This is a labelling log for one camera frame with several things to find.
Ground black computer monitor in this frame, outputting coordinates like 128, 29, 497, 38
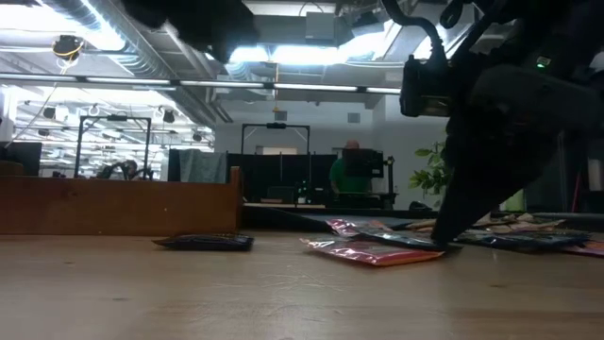
342, 147, 385, 179

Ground long ceiling light bar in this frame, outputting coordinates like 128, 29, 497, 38
0, 73, 402, 94

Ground light green cup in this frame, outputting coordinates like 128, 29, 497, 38
503, 188, 527, 213

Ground green plant white pot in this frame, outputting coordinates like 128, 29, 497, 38
408, 140, 454, 209

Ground black background rig frame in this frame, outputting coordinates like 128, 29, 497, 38
241, 122, 311, 209
74, 114, 153, 180

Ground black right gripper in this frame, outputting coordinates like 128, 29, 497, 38
431, 63, 604, 247

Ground black partition panel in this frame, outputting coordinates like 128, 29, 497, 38
226, 152, 339, 205

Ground wooden compartment organizer box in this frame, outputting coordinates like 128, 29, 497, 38
0, 161, 244, 236

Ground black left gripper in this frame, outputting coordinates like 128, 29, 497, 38
121, 0, 260, 63

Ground grey cloth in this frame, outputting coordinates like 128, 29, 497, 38
177, 148, 228, 184

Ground grey overhead camera box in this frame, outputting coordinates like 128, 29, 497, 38
304, 10, 337, 42

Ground black screen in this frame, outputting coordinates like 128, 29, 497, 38
0, 141, 43, 177

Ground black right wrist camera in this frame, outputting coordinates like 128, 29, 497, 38
399, 55, 452, 118

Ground coiled yellow ceiling cable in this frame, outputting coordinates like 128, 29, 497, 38
50, 34, 87, 63

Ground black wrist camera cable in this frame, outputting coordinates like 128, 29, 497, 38
379, 0, 449, 65

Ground person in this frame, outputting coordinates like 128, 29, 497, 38
328, 139, 375, 196

